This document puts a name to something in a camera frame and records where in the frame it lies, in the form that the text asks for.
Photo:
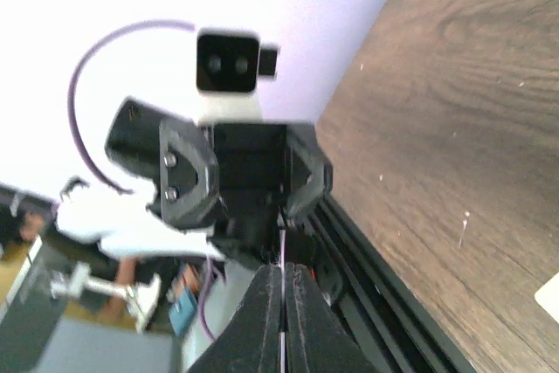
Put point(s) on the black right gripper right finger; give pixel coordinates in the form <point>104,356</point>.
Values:
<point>316,340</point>

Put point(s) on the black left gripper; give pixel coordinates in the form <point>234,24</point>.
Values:
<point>222,169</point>

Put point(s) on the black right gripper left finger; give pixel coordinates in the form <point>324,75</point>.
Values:
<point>251,342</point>

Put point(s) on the beige leather card holder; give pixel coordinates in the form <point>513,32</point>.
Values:
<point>547,297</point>

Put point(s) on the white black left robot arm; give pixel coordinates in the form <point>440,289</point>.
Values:
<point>120,225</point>

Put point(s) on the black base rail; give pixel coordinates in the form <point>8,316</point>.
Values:
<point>375,307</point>

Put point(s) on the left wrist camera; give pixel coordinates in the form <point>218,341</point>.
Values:
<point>231,62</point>

